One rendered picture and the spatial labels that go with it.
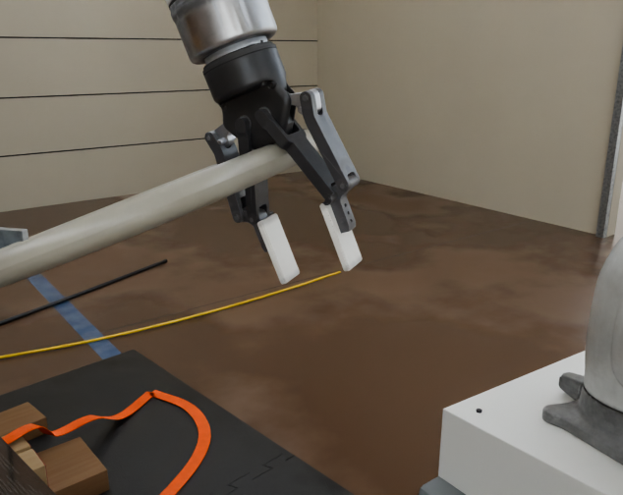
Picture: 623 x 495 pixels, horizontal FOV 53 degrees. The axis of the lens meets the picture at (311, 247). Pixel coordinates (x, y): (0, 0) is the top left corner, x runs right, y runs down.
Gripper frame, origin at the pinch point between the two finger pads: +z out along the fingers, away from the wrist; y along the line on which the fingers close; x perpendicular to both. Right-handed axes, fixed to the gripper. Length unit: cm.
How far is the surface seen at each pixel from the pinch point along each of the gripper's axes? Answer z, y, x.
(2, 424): 50, 197, -53
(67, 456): 62, 161, -51
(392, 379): 105, 105, -167
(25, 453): 51, 158, -38
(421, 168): 69, 224, -536
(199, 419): 79, 150, -98
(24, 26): -176, 434, -323
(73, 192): -31, 479, -332
